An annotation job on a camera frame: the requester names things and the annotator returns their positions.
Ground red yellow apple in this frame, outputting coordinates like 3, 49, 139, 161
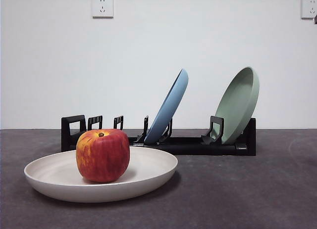
75, 128, 130, 183

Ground pale cream yellow plate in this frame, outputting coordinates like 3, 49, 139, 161
23, 146, 179, 203

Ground blue plate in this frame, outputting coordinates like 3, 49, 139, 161
143, 68, 189, 144

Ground black plate rack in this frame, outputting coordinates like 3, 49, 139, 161
60, 114, 257, 156

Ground green plate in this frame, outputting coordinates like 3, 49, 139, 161
214, 66, 260, 145

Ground white wall socket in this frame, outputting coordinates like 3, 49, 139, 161
301, 0, 317, 19
92, 0, 114, 19

